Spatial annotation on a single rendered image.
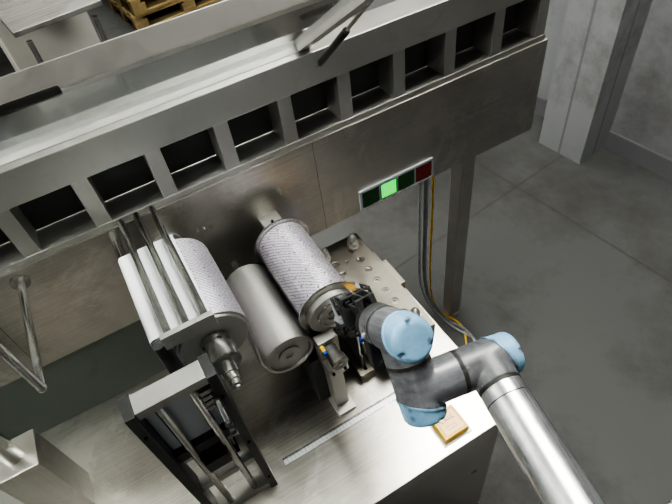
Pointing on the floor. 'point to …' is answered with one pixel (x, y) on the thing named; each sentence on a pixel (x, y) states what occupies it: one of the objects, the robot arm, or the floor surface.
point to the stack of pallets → (134, 10)
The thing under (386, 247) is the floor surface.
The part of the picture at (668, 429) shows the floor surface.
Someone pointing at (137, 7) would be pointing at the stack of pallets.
